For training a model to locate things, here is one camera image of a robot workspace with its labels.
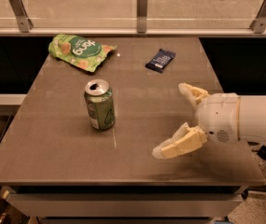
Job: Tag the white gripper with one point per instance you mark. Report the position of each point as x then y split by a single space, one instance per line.
219 117

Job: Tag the green soda can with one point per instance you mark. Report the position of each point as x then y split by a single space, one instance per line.
100 105

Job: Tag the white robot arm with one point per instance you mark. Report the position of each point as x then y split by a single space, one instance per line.
252 118

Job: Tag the dark blue candy bar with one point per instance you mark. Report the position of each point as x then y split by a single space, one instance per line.
160 60

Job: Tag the green snack bag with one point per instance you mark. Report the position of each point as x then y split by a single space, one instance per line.
81 52

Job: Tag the glass railing panel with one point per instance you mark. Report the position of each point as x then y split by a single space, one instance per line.
161 14

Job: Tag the right metal railing bracket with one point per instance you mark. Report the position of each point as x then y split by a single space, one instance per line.
258 25

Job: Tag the metal railing bracket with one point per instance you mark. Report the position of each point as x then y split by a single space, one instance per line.
258 25
22 18
141 16

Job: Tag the middle metal railing bracket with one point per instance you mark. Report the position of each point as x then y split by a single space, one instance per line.
141 16

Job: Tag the left metal railing bracket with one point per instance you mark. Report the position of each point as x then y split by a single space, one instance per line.
22 18

